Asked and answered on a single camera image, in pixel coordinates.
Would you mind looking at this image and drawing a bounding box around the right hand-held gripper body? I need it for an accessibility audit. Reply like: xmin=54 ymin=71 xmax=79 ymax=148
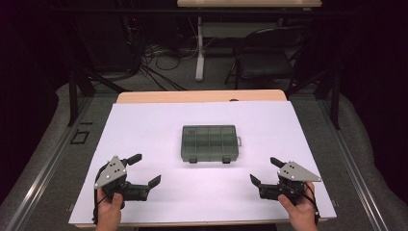
xmin=258 ymin=160 xmax=322 ymax=206

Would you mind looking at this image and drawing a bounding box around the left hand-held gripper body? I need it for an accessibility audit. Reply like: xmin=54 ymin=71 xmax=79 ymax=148
xmin=93 ymin=155 xmax=152 ymax=202

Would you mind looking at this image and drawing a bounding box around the grey clear plastic organizer box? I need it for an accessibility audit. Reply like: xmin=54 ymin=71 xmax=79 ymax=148
xmin=180 ymin=124 xmax=243 ymax=165

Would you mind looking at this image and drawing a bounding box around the person's left hand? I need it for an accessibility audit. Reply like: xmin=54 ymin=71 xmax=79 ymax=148
xmin=95 ymin=188 xmax=124 ymax=231

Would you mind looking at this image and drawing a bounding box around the person's right hand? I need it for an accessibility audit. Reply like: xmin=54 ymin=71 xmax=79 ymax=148
xmin=277 ymin=182 xmax=319 ymax=231

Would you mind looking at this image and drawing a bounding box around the white board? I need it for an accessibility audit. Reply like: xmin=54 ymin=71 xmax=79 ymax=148
xmin=68 ymin=100 xmax=338 ymax=225

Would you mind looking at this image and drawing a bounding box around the black metal stand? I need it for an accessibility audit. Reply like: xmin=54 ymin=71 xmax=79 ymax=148
xmin=66 ymin=62 xmax=131 ymax=128
xmin=284 ymin=67 xmax=342 ymax=131

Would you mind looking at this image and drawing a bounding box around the wooden table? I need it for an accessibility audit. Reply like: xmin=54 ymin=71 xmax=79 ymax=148
xmin=74 ymin=89 xmax=329 ymax=229

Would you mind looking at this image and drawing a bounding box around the black folding chair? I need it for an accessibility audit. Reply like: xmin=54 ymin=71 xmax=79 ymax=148
xmin=223 ymin=26 xmax=315 ymax=91

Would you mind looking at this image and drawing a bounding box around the black horizontal bar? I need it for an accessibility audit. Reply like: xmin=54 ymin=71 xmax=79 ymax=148
xmin=47 ymin=7 xmax=357 ymax=16

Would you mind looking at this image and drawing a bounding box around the white desk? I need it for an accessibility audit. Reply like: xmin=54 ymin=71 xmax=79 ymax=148
xmin=176 ymin=0 xmax=323 ymax=83

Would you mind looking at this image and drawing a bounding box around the black cable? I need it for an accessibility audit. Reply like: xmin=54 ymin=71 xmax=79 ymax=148
xmin=91 ymin=162 xmax=111 ymax=225
xmin=302 ymin=182 xmax=320 ymax=225

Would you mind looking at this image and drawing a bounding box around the black floor socket frame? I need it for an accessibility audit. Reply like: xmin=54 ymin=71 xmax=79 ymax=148
xmin=69 ymin=129 xmax=91 ymax=145

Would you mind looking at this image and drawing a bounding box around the metal floor rail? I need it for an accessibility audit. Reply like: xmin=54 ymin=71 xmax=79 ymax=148
xmin=5 ymin=95 xmax=94 ymax=231
xmin=317 ymin=99 xmax=390 ymax=231

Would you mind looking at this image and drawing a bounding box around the bundle of floor cables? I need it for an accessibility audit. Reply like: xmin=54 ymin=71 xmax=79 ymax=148
xmin=126 ymin=17 xmax=201 ymax=92

